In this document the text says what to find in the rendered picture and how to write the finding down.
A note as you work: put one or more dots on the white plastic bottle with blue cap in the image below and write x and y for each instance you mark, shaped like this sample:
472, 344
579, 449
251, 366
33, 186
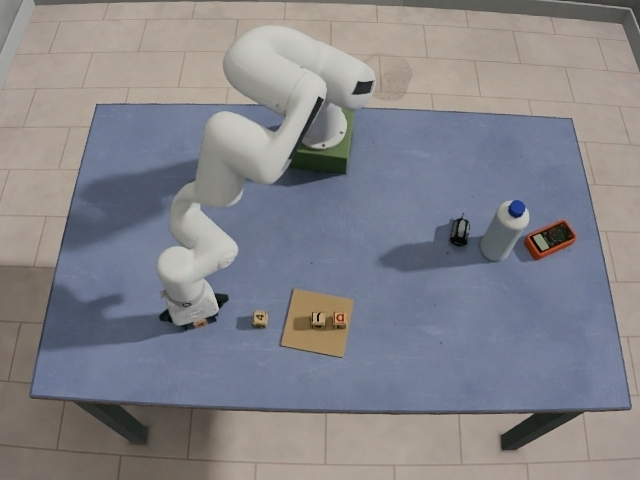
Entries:
504, 230

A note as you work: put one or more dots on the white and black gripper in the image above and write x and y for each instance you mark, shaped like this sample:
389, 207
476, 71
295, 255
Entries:
206, 307

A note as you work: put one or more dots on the orange digital multimeter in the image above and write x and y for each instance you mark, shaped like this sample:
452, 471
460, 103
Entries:
550, 239

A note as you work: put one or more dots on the tan square mat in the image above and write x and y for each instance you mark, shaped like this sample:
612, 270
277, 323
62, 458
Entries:
298, 333

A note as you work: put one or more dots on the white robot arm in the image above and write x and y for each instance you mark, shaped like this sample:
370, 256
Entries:
234, 147

